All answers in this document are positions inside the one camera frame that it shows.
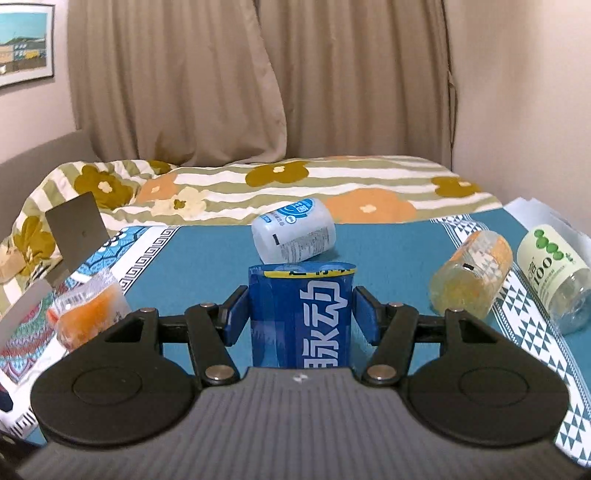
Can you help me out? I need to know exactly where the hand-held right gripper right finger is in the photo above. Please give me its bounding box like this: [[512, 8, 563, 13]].
[[353, 285, 500, 387]]

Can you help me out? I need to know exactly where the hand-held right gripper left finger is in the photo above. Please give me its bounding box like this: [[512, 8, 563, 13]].
[[104, 285, 250, 387]]

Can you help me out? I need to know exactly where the blue drink bottle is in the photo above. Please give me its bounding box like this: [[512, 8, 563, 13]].
[[248, 261, 357, 371]]

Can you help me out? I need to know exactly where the white blue-label plastic cup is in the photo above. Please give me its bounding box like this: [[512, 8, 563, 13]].
[[251, 198, 337, 264]]

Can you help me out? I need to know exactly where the clear orange-label plastic cup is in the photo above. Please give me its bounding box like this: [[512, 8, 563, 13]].
[[429, 230, 514, 320]]

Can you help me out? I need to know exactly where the clear green-label plastic cup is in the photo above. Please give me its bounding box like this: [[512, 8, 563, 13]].
[[516, 224, 591, 335]]

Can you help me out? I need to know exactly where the teal patterned cloth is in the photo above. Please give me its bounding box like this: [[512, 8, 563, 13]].
[[0, 210, 591, 464]]

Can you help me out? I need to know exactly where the floral striped blanket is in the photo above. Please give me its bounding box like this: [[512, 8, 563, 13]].
[[0, 155, 505, 320]]

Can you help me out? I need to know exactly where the orange drink bottle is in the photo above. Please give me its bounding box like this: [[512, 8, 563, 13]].
[[46, 270, 129, 354]]

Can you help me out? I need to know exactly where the small beige box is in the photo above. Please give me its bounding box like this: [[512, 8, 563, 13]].
[[0, 244, 27, 283]]

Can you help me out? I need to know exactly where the beige curtain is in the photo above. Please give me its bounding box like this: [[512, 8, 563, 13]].
[[66, 0, 459, 171]]

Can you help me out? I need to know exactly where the grey headboard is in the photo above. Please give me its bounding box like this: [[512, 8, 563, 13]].
[[0, 128, 100, 241]]

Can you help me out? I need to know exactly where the framed wall picture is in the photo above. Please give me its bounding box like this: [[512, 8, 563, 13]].
[[0, 2, 57, 92]]

